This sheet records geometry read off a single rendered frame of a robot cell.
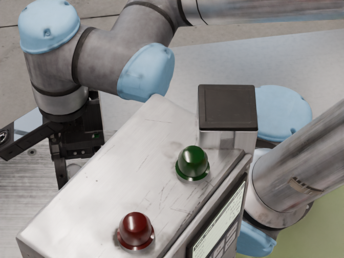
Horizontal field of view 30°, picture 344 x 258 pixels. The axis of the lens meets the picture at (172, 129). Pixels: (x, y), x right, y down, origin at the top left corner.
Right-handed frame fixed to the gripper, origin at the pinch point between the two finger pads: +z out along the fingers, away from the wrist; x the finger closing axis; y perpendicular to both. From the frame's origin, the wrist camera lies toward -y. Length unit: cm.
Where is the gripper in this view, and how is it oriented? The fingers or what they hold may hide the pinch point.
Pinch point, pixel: (65, 179)
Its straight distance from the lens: 107.1
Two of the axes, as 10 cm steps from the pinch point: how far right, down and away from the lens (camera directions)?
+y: 9.9, -1.2, 1.0
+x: -1.6, -7.7, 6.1
